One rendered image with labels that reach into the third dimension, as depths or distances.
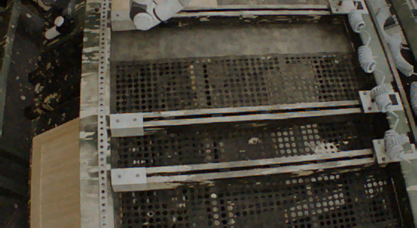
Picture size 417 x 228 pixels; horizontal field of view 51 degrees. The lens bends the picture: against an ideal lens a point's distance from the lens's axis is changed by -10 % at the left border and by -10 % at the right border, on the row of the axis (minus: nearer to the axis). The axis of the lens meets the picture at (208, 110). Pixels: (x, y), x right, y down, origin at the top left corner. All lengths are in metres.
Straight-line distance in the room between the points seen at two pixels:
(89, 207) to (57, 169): 0.57
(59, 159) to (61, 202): 0.22
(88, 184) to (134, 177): 0.17
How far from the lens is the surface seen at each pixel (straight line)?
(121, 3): 2.25
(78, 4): 2.27
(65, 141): 2.27
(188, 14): 2.12
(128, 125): 1.81
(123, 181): 1.71
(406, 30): 2.73
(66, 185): 2.17
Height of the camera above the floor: 1.91
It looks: 21 degrees down
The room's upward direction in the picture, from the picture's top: 70 degrees clockwise
